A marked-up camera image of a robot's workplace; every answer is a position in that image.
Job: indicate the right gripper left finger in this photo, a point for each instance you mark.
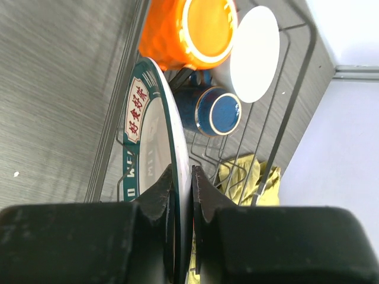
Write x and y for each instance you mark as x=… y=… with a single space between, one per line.
x=109 y=242

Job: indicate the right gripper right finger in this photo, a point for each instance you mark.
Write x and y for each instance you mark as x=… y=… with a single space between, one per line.
x=274 y=244

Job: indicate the green rimmed white plate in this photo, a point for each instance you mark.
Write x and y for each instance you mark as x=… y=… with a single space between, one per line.
x=153 y=139

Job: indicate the olive green cloth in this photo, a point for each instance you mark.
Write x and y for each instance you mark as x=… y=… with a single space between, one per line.
x=248 y=183

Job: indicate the small blue cup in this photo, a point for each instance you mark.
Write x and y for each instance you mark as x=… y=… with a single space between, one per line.
x=205 y=108

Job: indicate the white ribbed bowl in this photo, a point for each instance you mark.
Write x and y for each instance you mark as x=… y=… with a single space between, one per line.
x=250 y=68

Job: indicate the orange mug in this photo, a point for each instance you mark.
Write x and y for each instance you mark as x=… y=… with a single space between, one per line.
x=196 y=34

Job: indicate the black wire dish rack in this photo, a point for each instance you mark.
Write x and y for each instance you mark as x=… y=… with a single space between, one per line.
x=271 y=127

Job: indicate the right aluminium frame post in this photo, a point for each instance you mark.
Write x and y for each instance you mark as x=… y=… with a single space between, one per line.
x=356 y=73

